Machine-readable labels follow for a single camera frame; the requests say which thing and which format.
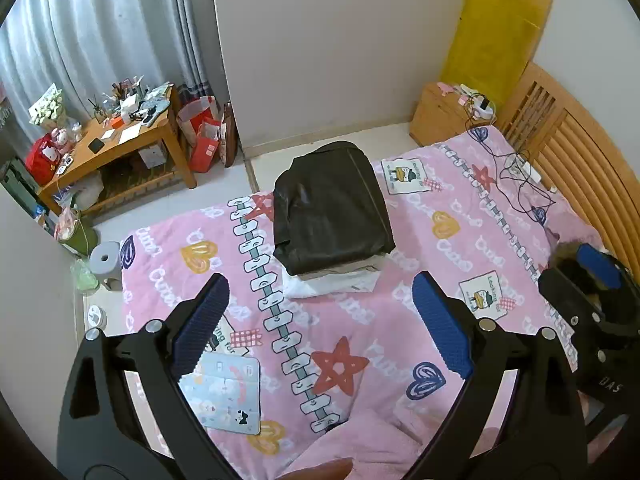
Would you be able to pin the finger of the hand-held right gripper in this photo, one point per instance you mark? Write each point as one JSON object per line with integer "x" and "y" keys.
{"x": 565, "y": 290}
{"x": 597, "y": 262}

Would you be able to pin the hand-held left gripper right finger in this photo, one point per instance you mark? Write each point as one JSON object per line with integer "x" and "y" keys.
{"x": 445, "y": 325}

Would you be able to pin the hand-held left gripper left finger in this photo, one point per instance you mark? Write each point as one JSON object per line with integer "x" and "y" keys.
{"x": 200, "y": 325}

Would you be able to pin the dark brown leather jacket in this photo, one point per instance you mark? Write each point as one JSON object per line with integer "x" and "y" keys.
{"x": 330, "y": 210}

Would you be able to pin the light blue tablet case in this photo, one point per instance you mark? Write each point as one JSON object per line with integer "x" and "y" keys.
{"x": 225, "y": 390}

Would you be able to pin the pink printed bed sheet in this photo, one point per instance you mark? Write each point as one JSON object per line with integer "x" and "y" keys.
{"x": 415, "y": 230}

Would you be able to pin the white round can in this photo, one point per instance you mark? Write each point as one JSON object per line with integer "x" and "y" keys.
{"x": 95, "y": 317}

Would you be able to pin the grey plastic stool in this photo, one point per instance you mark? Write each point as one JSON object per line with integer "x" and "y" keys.
{"x": 105, "y": 260}

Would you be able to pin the white power strip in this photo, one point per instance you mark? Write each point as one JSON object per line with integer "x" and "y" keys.
{"x": 525, "y": 167}

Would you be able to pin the green plastic bag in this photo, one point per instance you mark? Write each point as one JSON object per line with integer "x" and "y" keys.
{"x": 82, "y": 280}

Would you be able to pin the wooden slatted headboard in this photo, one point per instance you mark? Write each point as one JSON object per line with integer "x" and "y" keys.
{"x": 565, "y": 130}

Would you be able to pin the pink fleece garment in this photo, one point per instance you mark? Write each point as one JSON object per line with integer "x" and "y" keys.
{"x": 360, "y": 445}

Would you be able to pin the red paper bag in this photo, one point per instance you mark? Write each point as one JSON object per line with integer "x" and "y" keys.
{"x": 205, "y": 150}
{"x": 192, "y": 110}

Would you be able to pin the white small box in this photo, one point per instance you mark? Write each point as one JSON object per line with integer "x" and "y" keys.
{"x": 152, "y": 155}

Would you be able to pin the brown leaning board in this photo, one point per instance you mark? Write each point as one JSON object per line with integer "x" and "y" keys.
{"x": 230, "y": 135}

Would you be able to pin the wooden side table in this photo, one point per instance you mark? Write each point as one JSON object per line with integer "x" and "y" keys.
{"x": 125, "y": 147}

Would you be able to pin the white charger hub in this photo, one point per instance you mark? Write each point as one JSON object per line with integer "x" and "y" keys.
{"x": 482, "y": 105}

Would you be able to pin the wooden nightstand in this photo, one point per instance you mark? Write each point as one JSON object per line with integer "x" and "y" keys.
{"x": 440, "y": 115}

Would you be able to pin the red cartoon gift bag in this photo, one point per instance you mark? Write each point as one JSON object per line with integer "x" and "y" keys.
{"x": 42, "y": 160}

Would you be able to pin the yellow board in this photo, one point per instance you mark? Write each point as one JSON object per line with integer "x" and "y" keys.
{"x": 495, "y": 25}

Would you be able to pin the white flower bouquet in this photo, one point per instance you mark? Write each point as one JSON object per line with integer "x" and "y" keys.
{"x": 47, "y": 107}

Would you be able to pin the grey curtain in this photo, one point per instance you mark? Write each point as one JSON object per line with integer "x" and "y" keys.
{"x": 100, "y": 25}

